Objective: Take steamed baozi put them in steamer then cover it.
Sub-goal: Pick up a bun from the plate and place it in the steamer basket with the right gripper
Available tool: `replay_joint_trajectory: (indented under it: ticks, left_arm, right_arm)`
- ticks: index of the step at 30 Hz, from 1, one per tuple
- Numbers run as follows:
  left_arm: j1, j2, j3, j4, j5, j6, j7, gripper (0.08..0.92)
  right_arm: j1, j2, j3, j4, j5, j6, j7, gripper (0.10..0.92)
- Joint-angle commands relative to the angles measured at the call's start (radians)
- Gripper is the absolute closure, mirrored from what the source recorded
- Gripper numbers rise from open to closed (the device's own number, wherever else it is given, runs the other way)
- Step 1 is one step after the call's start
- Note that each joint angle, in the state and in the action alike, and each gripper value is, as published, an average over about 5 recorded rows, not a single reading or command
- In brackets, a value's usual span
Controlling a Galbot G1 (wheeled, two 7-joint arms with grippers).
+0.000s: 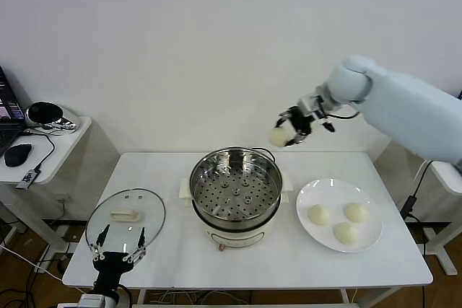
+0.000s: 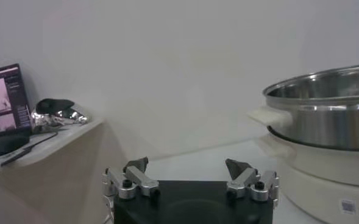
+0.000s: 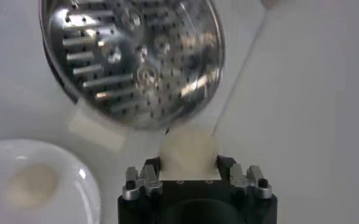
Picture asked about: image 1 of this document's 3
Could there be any black cooker power cord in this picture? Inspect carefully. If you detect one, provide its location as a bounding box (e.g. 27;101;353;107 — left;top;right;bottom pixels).
252;146;278;164

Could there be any white side table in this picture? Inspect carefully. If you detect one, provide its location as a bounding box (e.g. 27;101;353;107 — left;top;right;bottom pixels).
0;116;122;255
373;131;462;276

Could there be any black computer mouse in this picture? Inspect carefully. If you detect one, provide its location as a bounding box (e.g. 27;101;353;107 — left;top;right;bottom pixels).
4;144;33;168

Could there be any chrome and black headset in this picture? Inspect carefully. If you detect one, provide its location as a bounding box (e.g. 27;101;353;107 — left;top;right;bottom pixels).
27;101;79;131

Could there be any stainless steel steamer pot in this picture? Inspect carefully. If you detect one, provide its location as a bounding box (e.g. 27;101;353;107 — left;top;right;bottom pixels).
189;146;284;223

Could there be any round glass pot lid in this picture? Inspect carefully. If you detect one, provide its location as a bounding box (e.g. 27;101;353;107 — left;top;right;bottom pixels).
85;188;167;259

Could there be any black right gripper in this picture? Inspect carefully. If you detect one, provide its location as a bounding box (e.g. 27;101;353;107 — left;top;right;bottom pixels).
276;105;315;148

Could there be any round white plate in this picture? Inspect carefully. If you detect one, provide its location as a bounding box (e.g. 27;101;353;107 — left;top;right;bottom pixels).
295;177;383;254

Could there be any white laptop cable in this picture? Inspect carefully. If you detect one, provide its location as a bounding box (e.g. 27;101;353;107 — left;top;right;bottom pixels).
414;160;429;188

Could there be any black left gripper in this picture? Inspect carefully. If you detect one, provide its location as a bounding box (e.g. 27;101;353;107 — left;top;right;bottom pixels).
90;224;147;291

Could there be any black usb hub cable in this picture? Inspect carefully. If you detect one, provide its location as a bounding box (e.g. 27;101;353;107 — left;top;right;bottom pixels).
22;129;57;172

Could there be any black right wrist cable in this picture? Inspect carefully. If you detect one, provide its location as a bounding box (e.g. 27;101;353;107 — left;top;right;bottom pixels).
326;109;361;121

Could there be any white floor cable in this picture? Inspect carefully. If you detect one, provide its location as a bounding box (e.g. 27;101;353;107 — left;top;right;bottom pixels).
0;244;66;282

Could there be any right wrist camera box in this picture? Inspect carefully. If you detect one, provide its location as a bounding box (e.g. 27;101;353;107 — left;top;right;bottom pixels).
305;94;335;133

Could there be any white steamed baozi bun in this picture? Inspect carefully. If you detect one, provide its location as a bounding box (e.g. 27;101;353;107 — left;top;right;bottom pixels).
343;202;369;224
270;124;294;149
307;204;331;226
332;221;359;245

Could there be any grey usb hub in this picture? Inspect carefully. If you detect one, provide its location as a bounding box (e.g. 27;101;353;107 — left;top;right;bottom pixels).
16;169;40;190

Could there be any black open laptop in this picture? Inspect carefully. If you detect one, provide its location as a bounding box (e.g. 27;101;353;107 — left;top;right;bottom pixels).
0;66;28;157

